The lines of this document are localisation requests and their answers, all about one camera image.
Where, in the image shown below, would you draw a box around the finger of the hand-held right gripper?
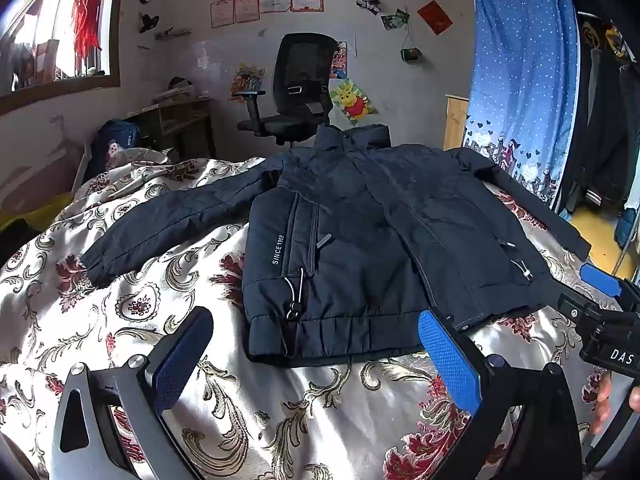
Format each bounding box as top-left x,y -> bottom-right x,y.
580,262 -> 640,311
557,293 -> 601,323

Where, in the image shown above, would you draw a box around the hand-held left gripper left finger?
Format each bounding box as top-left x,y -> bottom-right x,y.
50,305 -> 216,480

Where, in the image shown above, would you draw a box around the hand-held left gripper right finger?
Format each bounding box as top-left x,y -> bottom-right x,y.
417,307 -> 584,480

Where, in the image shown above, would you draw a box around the dark navy padded jacket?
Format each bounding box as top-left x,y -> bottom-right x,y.
80,124 -> 594,366

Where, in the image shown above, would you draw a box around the dark hanging clothes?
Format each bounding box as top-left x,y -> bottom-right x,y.
565,10 -> 640,217

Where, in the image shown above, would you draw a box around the person's right hand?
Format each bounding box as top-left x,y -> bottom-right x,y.
589,374 -> 640,436

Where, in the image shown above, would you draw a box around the floral satin bed cover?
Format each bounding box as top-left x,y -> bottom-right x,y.
0,147 -> 632,480

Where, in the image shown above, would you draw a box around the yellow green cloth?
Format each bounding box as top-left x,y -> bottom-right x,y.
0,192 -> 77,234

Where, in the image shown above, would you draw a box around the black cloth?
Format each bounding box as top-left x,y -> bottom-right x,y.
0,217 -> 45,263

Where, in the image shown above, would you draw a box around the dotted white pillow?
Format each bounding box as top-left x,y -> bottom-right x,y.
102,140 -> 176,176

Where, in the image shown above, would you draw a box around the light wooden board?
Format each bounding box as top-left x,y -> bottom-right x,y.
444,94 -> 471,151

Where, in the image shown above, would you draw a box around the blue dotted curtain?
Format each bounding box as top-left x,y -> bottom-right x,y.
462,0 -> 584,212

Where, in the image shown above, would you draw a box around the blue backpack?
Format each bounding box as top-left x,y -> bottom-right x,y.
90,119 -> 142,179

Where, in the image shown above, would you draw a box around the wooden desk with shelf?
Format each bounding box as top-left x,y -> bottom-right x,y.
122,97 -> 217,159

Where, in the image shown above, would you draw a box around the stack of books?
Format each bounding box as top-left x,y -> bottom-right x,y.
152,85 -> 197,104

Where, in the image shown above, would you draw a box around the yellow bear cartoon poster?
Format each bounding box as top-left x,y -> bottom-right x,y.
328,78 -> 380,123

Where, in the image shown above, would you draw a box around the colourful cartoon poster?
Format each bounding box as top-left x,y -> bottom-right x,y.
230,63 -> 267,104

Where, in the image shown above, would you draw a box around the green hanging pouch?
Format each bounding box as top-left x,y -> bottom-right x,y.
400,20 -> 422,64

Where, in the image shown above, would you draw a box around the wooden framed window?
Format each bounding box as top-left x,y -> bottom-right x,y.
0,0 -> 129,105

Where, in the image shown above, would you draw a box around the red paper square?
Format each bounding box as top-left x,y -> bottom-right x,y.
417,0 -> 454,36

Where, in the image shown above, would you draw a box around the black mesh office chair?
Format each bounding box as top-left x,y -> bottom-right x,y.
231,32 -> 342,149

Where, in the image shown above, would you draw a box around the brown paper bag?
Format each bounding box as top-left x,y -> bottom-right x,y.
35,39 -> 62,82

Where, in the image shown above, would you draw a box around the green photo print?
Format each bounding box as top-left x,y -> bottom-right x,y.
381,8 -> 411,31

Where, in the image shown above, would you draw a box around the white bed rail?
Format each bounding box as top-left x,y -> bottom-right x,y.
70,141 -> 94,196

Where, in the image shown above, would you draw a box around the small cartoon wall poster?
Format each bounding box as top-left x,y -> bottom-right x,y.
330,40 -> 349,80

